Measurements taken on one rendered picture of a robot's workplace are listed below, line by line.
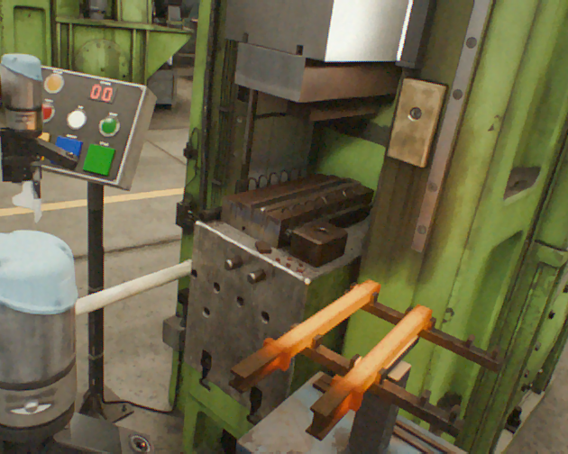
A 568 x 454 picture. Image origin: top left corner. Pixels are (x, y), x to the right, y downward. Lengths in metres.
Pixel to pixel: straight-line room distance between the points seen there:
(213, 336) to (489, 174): 0.81
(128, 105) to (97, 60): 4.40
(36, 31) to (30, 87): 4.68
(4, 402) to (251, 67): 0.98
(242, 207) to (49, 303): 0.98
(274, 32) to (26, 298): 0.95
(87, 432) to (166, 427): 1.58
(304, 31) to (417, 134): 0.32
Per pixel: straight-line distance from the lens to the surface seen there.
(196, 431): 1.80
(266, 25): 1.30
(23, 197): 1.36
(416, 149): 1.23
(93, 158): 1.57
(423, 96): 1.21
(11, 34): 5.91
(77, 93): 1.67
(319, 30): 1.20
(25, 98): 1.31
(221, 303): 1.46
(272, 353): 0.87
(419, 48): 1.21
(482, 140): 1.20
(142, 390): 2.30
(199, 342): 1.59
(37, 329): 0.47
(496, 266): 1.65
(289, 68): 1.25
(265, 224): 1.36
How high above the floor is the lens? 1.50
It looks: 24 degrees down
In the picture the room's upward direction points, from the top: 8 degrees clockwise
